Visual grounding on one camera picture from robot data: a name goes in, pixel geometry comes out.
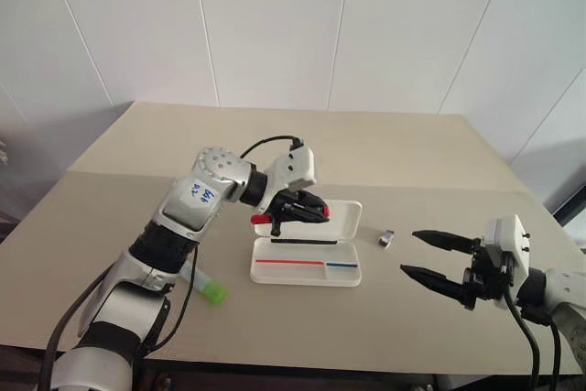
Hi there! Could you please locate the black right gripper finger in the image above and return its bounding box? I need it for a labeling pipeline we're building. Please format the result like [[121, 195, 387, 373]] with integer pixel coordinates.
[[398, 264, 467, 303], [411, 229, 483, 255]]

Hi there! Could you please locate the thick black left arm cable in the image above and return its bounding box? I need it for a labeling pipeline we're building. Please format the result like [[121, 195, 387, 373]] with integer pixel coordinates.
[[41, 266, 115, 391]]

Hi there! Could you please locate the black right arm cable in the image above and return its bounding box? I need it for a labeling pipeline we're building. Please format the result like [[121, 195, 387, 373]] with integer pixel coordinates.
[[501, 289, 563, 391]]

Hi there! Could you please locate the dark furniture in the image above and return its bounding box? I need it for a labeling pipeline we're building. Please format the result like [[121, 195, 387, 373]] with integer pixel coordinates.
[[0, 132, 29, 245]]

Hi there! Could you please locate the white label blue handwriting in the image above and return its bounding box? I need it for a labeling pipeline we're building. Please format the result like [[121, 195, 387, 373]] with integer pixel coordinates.
[[182, 178, 219, 207]]

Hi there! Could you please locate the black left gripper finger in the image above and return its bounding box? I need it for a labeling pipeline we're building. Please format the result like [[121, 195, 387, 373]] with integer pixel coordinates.
[[297, 191, 326, 213], [282, 207, 330, 225]]

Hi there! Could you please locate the white pencil case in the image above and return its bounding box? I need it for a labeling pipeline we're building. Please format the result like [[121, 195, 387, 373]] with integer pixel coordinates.
[[249, 198, 364, 290]]

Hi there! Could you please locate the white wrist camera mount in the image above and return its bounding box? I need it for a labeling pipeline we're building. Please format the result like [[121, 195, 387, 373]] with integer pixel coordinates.
[[263, 145, 318, 209], [483, 213, 532, 306]]

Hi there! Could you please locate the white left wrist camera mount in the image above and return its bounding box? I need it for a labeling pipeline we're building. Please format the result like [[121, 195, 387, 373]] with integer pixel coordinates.
[[263, 145, 318, 209]]

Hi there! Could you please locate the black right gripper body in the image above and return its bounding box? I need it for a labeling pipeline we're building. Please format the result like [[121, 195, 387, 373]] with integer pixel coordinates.
[[461, 236, 514, 313]]

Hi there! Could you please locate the red marker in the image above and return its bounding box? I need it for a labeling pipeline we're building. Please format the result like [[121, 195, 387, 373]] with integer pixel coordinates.
[[250, 205, 331, 226]]

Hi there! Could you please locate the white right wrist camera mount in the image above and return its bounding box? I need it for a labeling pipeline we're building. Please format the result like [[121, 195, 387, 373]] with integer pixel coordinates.
[[483, 213, 532, 306]]

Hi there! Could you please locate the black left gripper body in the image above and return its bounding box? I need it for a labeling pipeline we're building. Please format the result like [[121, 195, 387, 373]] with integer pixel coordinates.
[[269, 188, 306, 234]]

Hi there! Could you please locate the green capped marker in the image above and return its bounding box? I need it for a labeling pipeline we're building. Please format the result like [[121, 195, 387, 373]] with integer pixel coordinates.
[[180, 262, 230, 306]]

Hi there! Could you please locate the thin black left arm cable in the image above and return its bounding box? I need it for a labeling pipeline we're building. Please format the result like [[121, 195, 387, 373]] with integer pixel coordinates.
[[136, 135, 306, 361]]

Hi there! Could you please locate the black window frame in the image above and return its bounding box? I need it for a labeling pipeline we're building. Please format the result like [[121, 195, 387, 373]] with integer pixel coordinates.
[[550, 179, 586, 253]]

